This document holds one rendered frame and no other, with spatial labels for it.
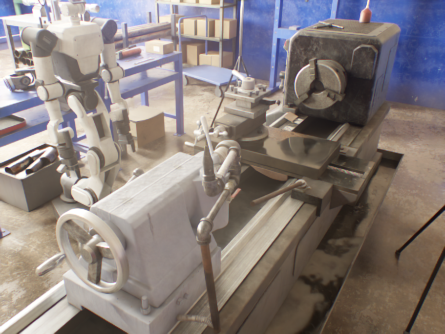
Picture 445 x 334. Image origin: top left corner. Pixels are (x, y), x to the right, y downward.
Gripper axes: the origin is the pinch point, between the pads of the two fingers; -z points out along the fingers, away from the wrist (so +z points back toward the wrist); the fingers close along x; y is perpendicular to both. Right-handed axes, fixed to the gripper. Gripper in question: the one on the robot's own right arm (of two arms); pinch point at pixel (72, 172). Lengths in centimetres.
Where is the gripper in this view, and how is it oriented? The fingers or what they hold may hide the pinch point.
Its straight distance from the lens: 251.7
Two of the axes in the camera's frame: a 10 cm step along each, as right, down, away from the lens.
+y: 5.9, -3.6, 7.2
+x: 7.9, 0.9, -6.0
